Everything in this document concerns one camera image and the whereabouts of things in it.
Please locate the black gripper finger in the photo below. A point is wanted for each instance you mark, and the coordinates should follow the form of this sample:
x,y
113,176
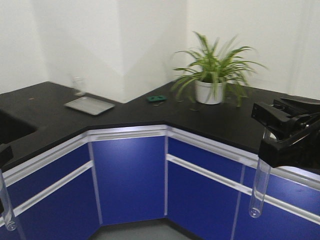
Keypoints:
x,y
6,153

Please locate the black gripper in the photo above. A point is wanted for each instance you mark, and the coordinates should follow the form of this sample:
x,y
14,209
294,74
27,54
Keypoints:
x,y
296,126

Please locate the tall glass test tube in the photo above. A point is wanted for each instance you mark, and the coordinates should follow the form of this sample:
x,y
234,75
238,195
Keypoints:
x,y
259,188

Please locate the short glass test tube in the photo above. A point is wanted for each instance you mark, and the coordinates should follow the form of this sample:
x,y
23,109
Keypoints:
x,y
7,211

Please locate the metal tray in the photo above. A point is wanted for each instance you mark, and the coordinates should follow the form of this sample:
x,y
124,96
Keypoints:
x,y
90,105

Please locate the black sink basin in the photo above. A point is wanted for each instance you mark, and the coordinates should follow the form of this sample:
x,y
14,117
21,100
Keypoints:
x,y
13,128

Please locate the white plant pot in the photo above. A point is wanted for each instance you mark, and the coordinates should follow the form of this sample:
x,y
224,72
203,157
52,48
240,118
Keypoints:
x,y
209,93

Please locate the glass beaker on counter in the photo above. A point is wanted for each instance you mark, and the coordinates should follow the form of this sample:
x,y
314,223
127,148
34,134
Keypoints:
x,y
78,86

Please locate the green spider plant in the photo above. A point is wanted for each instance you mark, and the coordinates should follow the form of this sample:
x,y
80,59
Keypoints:
x,y
211,64

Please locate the blue lab cabinet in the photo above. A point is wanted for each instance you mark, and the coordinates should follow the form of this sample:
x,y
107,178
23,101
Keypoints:
x,y
125,175

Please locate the green flat plastic piece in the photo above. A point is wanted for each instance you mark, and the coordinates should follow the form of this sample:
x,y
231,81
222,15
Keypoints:
x,y
156,98

